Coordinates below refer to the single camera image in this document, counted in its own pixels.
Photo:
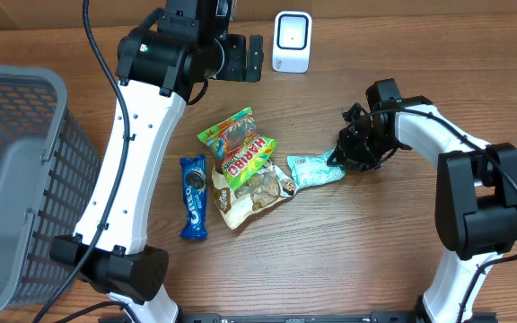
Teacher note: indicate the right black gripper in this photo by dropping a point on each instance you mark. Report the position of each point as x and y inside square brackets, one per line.
[349, 156]

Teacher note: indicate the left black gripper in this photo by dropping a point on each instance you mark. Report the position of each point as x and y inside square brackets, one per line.
[237, 70]

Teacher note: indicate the green haribo gummy bag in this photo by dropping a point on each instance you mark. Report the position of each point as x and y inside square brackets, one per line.
[239, 149]

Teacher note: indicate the blue oreo cookie pack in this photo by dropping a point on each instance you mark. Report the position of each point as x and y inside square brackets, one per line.
[194, 197]

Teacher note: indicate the brown cookie snack bag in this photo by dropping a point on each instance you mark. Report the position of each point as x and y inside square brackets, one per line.
[266, 188]

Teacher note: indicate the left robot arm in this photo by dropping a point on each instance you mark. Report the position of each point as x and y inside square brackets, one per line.
[159, 62]

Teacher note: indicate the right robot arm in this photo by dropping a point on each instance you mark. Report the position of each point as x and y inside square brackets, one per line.
[475, 194]

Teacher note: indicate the white barcode scanner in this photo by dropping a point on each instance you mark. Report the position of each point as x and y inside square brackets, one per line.
[292, 42]

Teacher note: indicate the grey plastic mesh basket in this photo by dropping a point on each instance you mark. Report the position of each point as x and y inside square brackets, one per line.
[48, 169]

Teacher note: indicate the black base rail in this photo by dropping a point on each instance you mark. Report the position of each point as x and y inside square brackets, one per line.
[374, 317]

